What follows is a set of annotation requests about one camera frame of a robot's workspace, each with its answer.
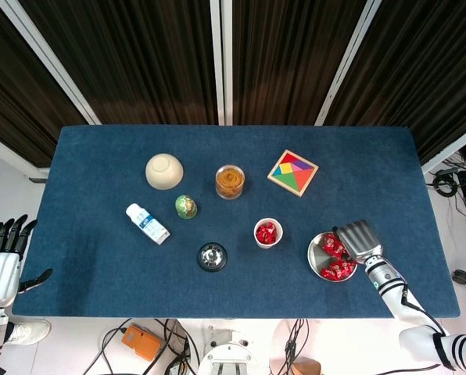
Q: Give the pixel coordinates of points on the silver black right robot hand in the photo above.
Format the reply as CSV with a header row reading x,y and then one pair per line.
x,y
362,240

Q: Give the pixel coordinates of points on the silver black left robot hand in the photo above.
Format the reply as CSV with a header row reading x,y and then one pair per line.
x,y
0,277

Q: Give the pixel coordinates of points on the red candy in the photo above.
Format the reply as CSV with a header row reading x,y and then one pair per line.
x,y
328,243
327,272
267,239
271,229
344,268
338,252
260,233

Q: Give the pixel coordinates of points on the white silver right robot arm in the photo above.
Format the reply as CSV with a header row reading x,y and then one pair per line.
x,y
385,275

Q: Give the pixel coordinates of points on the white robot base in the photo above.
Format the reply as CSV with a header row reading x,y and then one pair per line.
x,y
227,355

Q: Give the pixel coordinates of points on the round silver metal plate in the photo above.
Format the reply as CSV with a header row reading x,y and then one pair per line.
x,y
317,254

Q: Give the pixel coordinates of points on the white paper cup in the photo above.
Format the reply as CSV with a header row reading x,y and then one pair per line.
x,y
266,246

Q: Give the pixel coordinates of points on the white sneaker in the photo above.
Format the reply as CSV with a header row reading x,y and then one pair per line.
x,y
29,332

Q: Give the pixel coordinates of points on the colourful wooden tangram puzzle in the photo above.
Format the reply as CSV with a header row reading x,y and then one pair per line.
x,y
293,173

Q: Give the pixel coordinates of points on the blue felt table cloth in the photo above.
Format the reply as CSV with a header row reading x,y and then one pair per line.
x,y
100,273

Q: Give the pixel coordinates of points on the brown wooden block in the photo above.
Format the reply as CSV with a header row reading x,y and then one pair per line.
x,y
307,369

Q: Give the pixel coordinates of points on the clear jar of rubber bands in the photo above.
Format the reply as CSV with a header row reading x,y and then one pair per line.
x,y
230,181

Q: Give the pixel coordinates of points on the chrome call bell black base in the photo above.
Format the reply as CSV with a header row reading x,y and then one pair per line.
x,y
212,257

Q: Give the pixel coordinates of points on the orange handheld device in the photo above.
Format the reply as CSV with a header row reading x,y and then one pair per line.
x,y
141,343

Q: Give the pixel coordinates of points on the white milk bottle blue label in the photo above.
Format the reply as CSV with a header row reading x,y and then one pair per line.
x,y
147,223

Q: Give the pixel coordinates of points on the dark brown curtain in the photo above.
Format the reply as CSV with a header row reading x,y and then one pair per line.
x,y
287,58
424,78
14,97
139,58

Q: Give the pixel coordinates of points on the green gold nesting doll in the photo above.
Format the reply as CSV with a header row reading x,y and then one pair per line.
x,y
185,206

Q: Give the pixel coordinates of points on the cream upturned bowl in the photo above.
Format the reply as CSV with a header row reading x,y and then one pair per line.
x,y
162,172

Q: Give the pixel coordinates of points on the white partition frame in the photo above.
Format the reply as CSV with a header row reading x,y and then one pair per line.
x,y
217,58
228,58
44,52
350,58
452,150
10,154

